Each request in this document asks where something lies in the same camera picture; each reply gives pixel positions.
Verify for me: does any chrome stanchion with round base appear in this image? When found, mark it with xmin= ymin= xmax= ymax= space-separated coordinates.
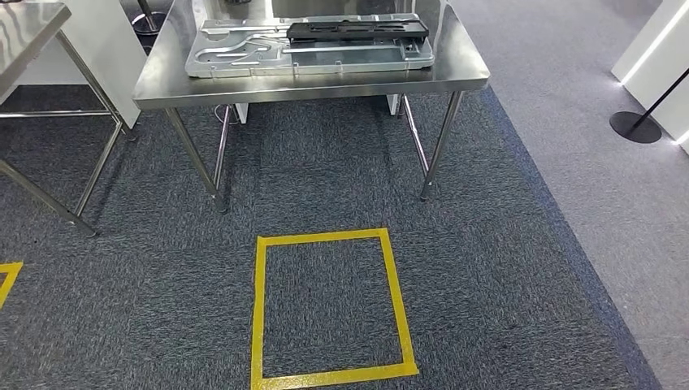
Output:
xmin=131 ymin=0 xmax=168 ymax=37

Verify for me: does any stamped grey metal panel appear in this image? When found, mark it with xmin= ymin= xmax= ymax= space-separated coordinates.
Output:
xmin=184 ymin=12 xmax=436 ymax=80

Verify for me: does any white cabinet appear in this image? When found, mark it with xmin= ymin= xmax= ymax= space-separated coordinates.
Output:
xmin=15 ymin=0 xmax=150 ymax=131

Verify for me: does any white podium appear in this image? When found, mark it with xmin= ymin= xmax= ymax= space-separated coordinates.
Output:
xmin=610 ymin=0 xmax=689 ymax=158

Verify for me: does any black stanchion with round base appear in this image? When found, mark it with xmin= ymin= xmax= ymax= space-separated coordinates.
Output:
xmin=609 ymin=67 xmax=689 ymax=145

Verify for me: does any small stainless steel table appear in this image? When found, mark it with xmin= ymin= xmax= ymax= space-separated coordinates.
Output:
xmin=0 ymin=0 xmax=139 ymax=239

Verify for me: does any stainless steel workbench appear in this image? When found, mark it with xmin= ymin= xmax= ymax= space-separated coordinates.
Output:
xmin=132 ymin=0 xmax=492 ymax=215

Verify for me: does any black plastic frame part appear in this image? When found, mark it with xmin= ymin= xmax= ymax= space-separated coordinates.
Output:
xmin=285 ymin=19 xmax=431 ymax=45

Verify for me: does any yellow floor tape square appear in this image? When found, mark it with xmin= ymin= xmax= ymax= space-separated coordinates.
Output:
xmin=249 ymin=227 xmax=420 ymax=390
xmin=0 ymin=261 xmax=24 ymax=311

